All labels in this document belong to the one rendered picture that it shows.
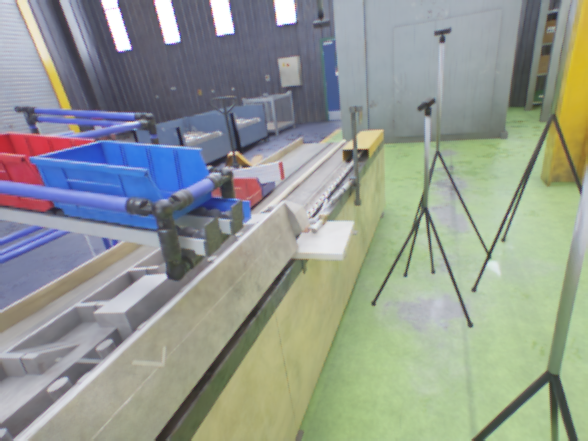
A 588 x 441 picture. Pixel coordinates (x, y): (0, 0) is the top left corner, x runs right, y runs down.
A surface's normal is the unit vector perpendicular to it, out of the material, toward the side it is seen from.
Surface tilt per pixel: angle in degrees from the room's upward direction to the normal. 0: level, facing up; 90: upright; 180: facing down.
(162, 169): 88
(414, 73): 90
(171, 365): 80
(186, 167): 88
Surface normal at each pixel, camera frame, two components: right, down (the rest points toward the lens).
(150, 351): 0.90, -0.12
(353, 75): -0.33, 0.41
